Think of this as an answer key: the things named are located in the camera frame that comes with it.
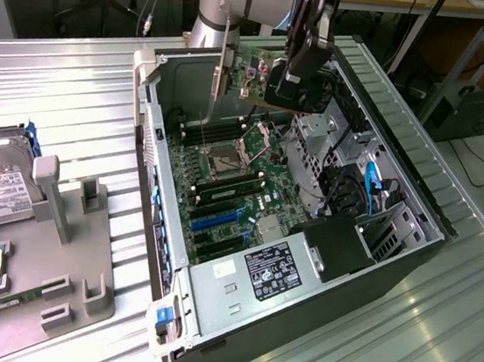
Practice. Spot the grey parts rack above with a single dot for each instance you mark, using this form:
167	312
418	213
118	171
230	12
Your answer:
37	262

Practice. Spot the green graphics card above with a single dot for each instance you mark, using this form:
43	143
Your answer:
252	65

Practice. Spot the metal socket cover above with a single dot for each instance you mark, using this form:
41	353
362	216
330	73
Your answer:
258	141

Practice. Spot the black RAM slot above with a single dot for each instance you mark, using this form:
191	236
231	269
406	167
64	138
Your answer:
215	128
218	140
225	176
226	182
217	134
214	123

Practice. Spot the silver chipset heatsink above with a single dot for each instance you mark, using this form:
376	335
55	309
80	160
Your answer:
271	229

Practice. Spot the black equipment box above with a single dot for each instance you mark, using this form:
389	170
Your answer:
457	115

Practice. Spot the long black expansion slot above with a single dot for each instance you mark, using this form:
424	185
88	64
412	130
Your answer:
220	255
219	243
211	212

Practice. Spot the grey power supply unit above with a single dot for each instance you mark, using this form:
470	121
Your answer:
218	302

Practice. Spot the black intrusion switch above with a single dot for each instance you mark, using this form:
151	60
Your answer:
159	133

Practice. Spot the thin metal locking lever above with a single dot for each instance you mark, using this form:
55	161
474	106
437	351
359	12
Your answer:
203	134

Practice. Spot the black open PC case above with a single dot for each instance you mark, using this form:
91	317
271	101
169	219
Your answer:
330	324

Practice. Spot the blue slot retention clip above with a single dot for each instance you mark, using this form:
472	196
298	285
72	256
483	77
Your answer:
167	271
167	252
156	199
165	236
161	216

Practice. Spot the silver disk bay cage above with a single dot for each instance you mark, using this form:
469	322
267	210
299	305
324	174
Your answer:
314	132

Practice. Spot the blue disk carrier bracket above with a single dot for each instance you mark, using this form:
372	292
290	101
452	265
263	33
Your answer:
35	140

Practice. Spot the blue case latch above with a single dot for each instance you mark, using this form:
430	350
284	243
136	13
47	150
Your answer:
163	316

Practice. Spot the perforated silver disk bay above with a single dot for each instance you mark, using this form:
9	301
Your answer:
394	239

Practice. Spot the green motherboard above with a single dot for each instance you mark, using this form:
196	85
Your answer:
268	180

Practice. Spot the blue expansion slot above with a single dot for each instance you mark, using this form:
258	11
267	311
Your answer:
215	222

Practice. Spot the green RAM stick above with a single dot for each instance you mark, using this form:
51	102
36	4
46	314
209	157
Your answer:
11	300
227	193

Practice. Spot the CPU socket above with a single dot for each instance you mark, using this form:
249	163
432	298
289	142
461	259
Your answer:
222	158

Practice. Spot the black plastic air shroud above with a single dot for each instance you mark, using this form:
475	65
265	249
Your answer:
335	245

